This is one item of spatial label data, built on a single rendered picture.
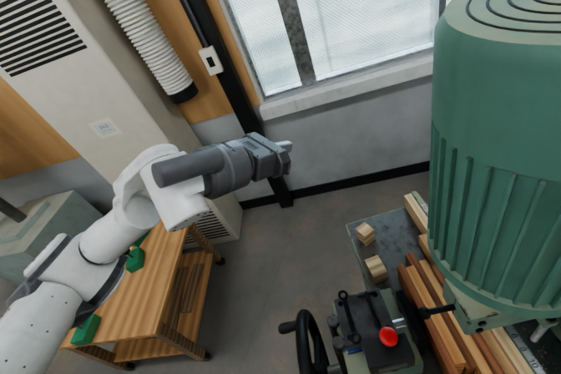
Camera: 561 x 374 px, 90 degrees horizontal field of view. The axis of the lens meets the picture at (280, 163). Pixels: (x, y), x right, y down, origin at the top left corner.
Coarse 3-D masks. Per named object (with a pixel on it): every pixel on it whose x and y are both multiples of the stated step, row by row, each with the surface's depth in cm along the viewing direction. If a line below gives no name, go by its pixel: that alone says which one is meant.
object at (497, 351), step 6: (426, 234) 68; (420, 240) 68; (426, 240) 66; (420, 246) 70; (426, 246) 66; (426, 252) 67; (432, 264) 64; (492, 336) 50; (486, 342) 50; (492, 342) 50; (492, 348) 49; (498, 348) 49; (498, 354) 48; (504, 354) 48; (498, 360) 48; (504, 360) 47; (504, 366) 47; (510, 366) 47; (510, 372) 46; (516, 372) 46
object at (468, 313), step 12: (444, 288) 49; (456, 288) 46; (456, 300) 45; (468, 300) 44; (456, 312) 47; (468, 312) 43; (480, 312) 43; (492, 312) 42; (468, 324) 44; (480, 324) 43; (492, 324) 44; (504, 324) 45
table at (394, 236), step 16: (400, 208) 80; (352, 224) 81; (368, 224) 79; (384, 224) 78; (400, 224) 76; (352, 240) 77; (384, 240) 74; (400, 240) 73; (416, 240) 71; (368, 256) 72; (384, 256) 71; (400, 256) 70; (416, 256) 68; (368, 288) 70; (384, 288) 65; (400, 288) 64; (432, 352) 54; (432, 368) 52
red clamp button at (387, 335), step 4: (384, 328) 49; (388, 328) 49; (380, 332) 49; (384, 332) 48; (388, 332) 48; (392, 332) 48; (396, 332) 48; (380, 336) 48; (384, 336) 48; (388, 336) 48; (392, 336) 48; (396, 336) 48; (384, 340) 48; (388, 340) 47; (392, 340) 47; (396, 340) 47; (384, 344) 48; (388, 344) 47; (392, 344) 47; (396, 344) 47
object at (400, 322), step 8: (400, 296) 54; (400, 304) 54; (408, 304) 53; (408, 312) 52; (400, 320) 54; (408, 320) 51; (416, 320) 51; (416, 328) 50; (416, 336) 49; (424, 336) 49; (416, 344) 51; (424, 344) 50; (424, 352) 53
